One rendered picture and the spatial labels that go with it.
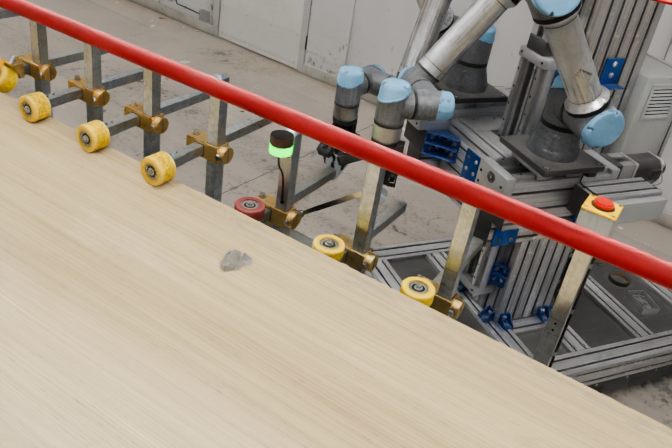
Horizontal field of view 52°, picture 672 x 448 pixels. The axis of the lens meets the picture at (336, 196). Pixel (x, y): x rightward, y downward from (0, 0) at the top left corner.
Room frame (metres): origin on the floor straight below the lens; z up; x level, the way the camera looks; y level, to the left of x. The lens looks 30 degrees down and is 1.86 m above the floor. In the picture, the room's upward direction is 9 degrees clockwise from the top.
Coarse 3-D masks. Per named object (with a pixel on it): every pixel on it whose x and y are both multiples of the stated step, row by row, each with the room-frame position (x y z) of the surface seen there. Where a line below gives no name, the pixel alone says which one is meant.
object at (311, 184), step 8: (328, 168) 1.87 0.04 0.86; (312, 176) 1.80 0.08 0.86; (320, 176) 1.81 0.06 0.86; (328, 176) 1.83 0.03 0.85; (304, 184) 1.75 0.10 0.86; (312, 184) 1.75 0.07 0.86; (320, 184) 1.80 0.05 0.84; (296, 192) 1.69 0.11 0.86; (304, 192) 1.72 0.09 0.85; (296, 200) 1.69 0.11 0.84; (264, 216) 1.55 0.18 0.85
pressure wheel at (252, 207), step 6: (240, 198) 1.54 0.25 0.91; (246, 198) 1.54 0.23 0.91; (252, 198) 1.55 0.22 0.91; (240, 204) 1.51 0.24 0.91; (246, 204) 1.51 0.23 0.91; (252, 204) 1.51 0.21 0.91; (258, 204) 1.52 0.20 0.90; (264, 204) 1.53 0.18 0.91; (240, 210) 1.48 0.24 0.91; (246, 210) 1.48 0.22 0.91; (252, 210) 1.49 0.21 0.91; (258, 210) 1.49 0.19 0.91; (264, 210) 1.51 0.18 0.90; (252, 216) 1.48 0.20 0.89; (258, 216) 1.49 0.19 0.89
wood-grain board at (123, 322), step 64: (0, 128) 1.71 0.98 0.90; (64, 128) 1.77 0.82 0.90; (0, 192) 1.39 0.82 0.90; (64, 192) 1.44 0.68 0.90; (128, 192) 1.49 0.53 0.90; (192, 192) 1.54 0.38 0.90; (0, 256) 1.15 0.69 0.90; (64, 256) 1.19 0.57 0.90; (128, 256) 1.22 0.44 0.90; (192, 256) 1.26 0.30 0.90; (256, 256) 1.30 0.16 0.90; (320, 256) 1.34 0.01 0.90; (0, 320) 0.96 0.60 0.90; (64, 320) 0.99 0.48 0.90; (128, 320) 1.02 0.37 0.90; (192, 320) 1.05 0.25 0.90; (256, 320) 1.08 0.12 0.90; (320, 320) 1.12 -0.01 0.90; (384, 320) 1.15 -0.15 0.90; (448, 320) 1.19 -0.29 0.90; (0, 384) 0.81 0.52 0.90; (64, 384) 0.84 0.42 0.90; (128, 384) 0.86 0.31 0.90; (192, 384) 0.89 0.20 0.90; (256, 384) 0.91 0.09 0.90; (320, 384) 0.94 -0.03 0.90; (384, 384) 0.96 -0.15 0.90; (448, 384) 0.99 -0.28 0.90; (512, 384) 1.02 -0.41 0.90; (576, 384) 1.05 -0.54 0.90
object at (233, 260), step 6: (228, 252) 1.29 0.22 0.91; (234, 252) 1.29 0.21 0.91; (240, 252) 1.30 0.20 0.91; (228, 258) 1.26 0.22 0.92; (234, 258) 1.26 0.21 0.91; (240, 258) 1.27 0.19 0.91; (246, 258) 1.28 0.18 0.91; (222, 264) 1.25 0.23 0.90; (228, 264) 1.24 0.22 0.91; (234, 264) 1.26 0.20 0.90; (240, 264) 1.25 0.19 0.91; (246, 264) 1.26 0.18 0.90; (228, 270) 1.23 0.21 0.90; (234, 270) 1.23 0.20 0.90
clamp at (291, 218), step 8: (264, 200) 1.60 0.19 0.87; (272, 200) 1.61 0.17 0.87; (272, 208) 1.57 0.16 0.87; (296, 208) 1.60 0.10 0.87; (272, 216) 1.57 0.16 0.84; (280, 216) 1.56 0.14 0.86; (288, 216) 1.56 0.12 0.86; (296, 216) 1.56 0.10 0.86; (280, 224) 1.56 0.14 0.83; (288, 224) 1.55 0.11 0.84; (296, 224) 1.57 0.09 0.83
